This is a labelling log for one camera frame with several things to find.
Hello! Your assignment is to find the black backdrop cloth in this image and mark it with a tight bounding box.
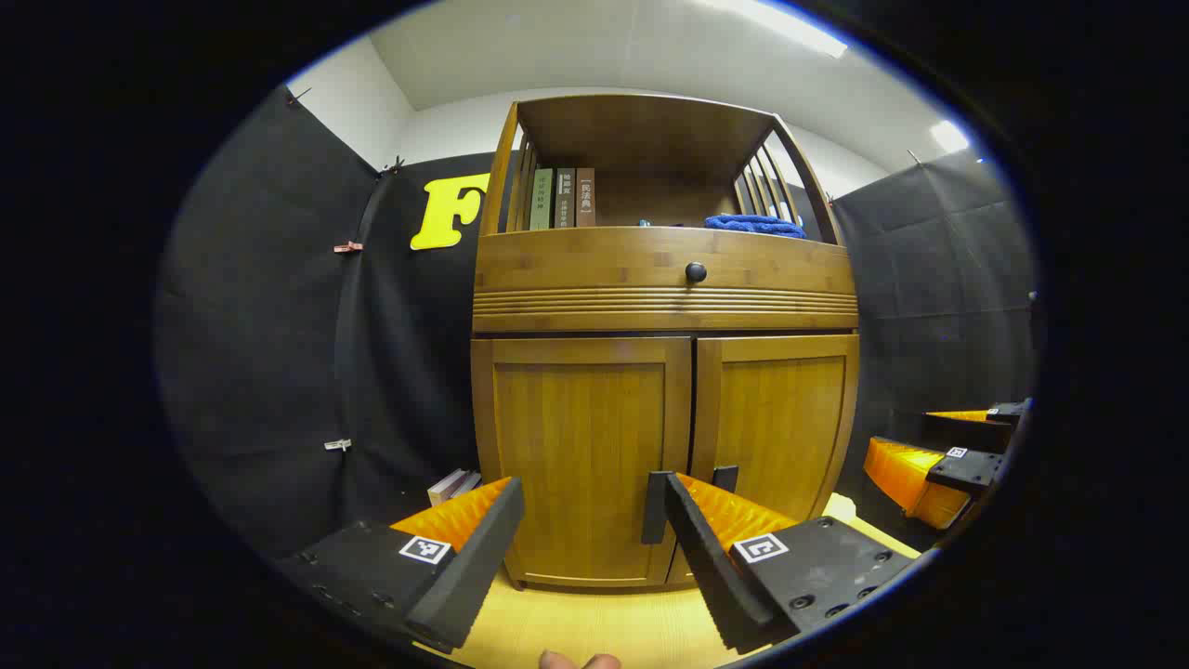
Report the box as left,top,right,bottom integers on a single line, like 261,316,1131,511
153,84,1037,558

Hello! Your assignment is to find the small stack of pale books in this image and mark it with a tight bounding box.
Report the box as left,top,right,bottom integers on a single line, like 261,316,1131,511
426,468,483,508

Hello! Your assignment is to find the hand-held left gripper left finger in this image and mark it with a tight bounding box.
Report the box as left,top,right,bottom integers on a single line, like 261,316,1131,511
277,476,527,653

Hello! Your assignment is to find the green book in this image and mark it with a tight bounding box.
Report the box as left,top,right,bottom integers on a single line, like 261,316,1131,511
529,167,555,231

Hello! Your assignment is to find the wooden cabinet drawer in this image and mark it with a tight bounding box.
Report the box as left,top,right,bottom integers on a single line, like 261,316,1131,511
472,226,860,334

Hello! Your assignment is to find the wooden shoe cabinet door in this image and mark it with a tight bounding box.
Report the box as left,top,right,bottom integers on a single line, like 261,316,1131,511
671,334,861,586
471,336,694,589

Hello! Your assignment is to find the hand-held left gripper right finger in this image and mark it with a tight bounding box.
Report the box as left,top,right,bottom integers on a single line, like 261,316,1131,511
663,472,922,654

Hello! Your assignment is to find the wooden double-door shoe cabinet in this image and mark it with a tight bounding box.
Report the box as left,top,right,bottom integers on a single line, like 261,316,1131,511
469,91,862,591

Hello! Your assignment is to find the blue folded towel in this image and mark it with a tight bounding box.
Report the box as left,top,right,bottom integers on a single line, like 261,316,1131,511
703,214,807,240

